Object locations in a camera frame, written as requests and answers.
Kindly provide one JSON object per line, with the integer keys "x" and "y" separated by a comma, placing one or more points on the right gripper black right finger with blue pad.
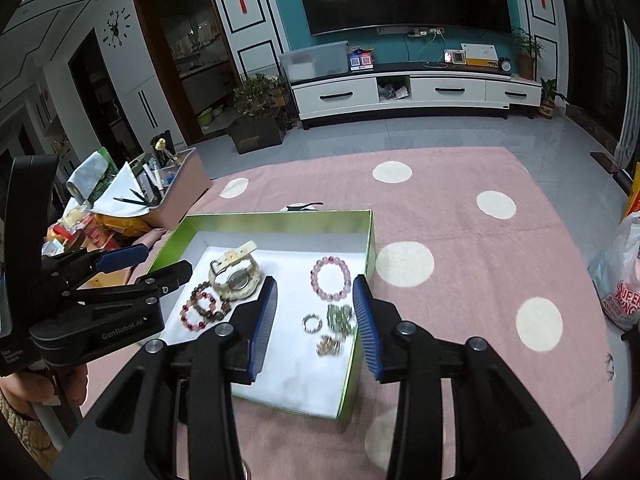
{"x": 500, "y": 431}

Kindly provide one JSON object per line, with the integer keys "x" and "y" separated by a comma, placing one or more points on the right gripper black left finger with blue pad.
{"x": 131, "y": 430}

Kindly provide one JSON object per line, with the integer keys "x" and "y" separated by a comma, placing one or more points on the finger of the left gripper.
{"x": 122, "y": 258}
{"x": 152, "y": 285}

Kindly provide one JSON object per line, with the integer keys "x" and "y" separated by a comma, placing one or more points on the beige wrist watch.
{"x": 235, "y": 275}

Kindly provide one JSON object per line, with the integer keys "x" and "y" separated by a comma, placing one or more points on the silver bangle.
{"x": 303, "y": 206}

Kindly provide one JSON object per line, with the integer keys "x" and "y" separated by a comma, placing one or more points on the beige sleeve forearm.
{"x": 32, "y": 436}

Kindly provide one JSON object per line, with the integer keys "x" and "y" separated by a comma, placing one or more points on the green jewelry box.
{"x": 294, "y": 378}

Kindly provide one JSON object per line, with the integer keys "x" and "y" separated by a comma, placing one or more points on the person's left hand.
{"x": 23, "y": 389}

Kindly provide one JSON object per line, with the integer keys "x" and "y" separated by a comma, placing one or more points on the pink desk organizer tray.
{"x": 190, "y": 183}

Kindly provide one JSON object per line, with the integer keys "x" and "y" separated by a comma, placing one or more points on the gold bead trinket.
{"x": 329, "y": 346}

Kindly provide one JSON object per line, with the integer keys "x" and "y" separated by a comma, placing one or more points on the pink polka dot blanket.
{"x": 466, "y": 244}

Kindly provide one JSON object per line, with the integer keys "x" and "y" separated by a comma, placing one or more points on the potted plant on floor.
{"x": 263, "y": 121}

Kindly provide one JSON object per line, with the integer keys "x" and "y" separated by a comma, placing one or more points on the white plastic shopping bag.
{"x": 615, "y": 275}

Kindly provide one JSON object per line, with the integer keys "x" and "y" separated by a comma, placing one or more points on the translucent storage bin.
{"x": 318, "y": 61}

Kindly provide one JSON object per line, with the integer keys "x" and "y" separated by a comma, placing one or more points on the white tv cabinet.
{"x": 383, "y": 90}

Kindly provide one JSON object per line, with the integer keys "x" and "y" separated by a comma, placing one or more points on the small potted plant right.
{"x": 549, "y": 95}

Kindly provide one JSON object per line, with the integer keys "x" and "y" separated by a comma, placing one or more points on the yellow white box on cabinet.
{"x": 480, "y": 55}

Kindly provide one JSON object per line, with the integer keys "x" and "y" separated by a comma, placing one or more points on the potted plant on cabinet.
{"x": 527, "y": 49}

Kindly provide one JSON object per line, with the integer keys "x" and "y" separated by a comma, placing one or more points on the deer wall clock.
{"x": 116, "y": 28}

